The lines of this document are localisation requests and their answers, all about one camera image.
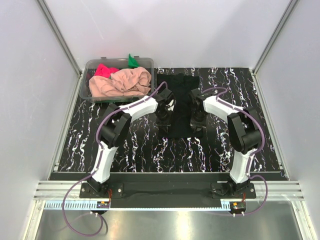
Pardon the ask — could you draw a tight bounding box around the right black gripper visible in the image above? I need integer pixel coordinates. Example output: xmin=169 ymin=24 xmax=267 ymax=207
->
xmin=190 ymin=108 xmax=208 ymax=133

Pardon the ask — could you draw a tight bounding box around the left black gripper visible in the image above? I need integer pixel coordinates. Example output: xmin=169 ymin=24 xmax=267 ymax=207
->
xmin=155 ymin=108 xmax=174 ymax=134

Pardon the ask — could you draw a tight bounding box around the black t shirt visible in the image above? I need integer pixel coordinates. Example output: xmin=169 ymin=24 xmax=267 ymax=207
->
xmin=157 ymin=73 xmax=204 ymax=139

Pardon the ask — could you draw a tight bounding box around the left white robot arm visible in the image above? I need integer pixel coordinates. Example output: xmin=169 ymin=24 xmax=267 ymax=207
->
xmin=87 ymin=88 xmax=176 ymax=198

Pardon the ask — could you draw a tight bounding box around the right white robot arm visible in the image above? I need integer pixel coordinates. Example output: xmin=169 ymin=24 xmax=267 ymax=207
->
xmin=189 ymin=88 xmax=265 ymax=199

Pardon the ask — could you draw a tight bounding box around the black marble pattern mat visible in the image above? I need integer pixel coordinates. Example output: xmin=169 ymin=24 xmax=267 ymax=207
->
xmin=54 ymin=67 xmax=281 ymax=173

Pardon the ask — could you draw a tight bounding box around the pink t shirt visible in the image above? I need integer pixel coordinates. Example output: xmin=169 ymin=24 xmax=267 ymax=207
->
xmin=89 ymin=66 xmax=152 ymax=98

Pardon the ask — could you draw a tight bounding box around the green t shirt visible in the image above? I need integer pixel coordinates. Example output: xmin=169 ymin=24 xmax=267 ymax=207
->
xmin=127 ymin=54 xmax=140 ymax=69

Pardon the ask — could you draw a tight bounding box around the clear plastic bin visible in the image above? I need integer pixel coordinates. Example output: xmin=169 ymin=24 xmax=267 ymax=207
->
xmin=79 ymin=57 xmax=155 ymax=103

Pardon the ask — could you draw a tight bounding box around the red t shirt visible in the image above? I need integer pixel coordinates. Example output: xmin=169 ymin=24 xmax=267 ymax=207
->
xmin=94 ymin=63 xmax=120 ymax=78

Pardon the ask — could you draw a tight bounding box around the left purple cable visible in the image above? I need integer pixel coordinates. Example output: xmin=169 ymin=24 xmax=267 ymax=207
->
xmin=61 ymin=81 xmax=170 ymax=237

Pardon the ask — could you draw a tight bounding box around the white slotted cable duct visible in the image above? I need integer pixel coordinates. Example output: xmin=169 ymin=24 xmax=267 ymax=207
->
xmin=44 ymin=200 xmax=111 ymax=211

